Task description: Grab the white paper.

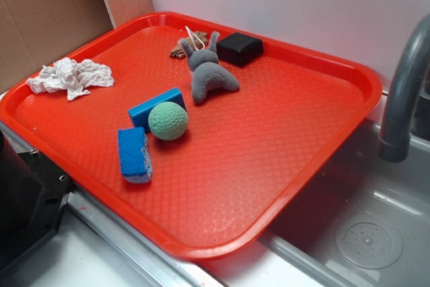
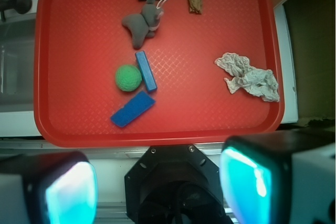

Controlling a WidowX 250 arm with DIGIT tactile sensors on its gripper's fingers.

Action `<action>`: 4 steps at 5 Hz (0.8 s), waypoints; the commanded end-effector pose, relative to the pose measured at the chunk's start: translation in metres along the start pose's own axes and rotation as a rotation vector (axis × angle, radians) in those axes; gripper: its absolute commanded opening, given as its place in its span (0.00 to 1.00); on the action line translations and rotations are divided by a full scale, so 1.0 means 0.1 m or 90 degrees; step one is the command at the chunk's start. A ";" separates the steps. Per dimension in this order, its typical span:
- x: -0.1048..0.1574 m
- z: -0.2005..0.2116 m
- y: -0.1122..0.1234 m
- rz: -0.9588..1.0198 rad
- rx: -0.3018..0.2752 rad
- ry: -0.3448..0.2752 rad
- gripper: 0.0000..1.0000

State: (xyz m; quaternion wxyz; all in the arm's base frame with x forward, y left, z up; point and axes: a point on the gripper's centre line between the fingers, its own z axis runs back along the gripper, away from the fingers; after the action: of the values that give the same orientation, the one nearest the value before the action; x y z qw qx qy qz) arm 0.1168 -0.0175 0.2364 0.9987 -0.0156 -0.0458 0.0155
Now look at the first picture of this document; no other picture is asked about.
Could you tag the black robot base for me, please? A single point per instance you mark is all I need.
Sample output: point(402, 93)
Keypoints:
point(34, 191)

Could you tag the crumpled white paper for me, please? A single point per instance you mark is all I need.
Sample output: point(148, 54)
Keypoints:
point(75, 78)

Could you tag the green dimpled ball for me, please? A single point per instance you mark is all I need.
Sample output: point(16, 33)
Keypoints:
point(168, 121)

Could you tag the grey plush toy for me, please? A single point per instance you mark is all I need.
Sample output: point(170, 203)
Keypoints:
point(206, 73)

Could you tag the blue plastic block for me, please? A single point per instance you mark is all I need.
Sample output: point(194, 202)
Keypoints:
point(140, 113)

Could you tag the black rectangular block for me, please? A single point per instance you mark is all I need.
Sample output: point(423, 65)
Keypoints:
point(239, 49)

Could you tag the brown fabric piece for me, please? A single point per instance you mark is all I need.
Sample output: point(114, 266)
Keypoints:
point(197, 40)

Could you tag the blue sponge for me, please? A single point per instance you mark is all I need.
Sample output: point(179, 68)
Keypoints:
point(135, 161)

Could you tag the grey plastic sink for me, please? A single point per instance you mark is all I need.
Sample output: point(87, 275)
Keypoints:
point(360, 221)

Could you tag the grey faucet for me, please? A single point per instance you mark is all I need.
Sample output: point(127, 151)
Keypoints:
point(407, 107)

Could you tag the brown cardboard panel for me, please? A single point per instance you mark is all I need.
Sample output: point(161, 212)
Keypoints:
point(35, 33)

